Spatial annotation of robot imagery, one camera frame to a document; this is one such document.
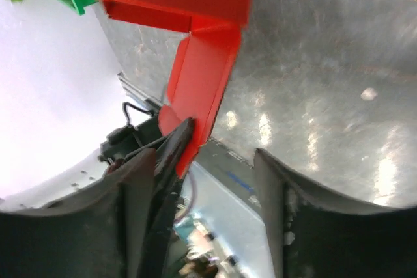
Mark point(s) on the red paper box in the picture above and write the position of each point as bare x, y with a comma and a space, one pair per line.
203, 62

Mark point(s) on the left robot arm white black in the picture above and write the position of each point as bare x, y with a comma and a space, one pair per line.
118, 144

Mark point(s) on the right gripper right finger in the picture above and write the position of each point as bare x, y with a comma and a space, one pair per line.
314, 231

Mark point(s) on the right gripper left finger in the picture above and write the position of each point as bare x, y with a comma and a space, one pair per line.
98, 231

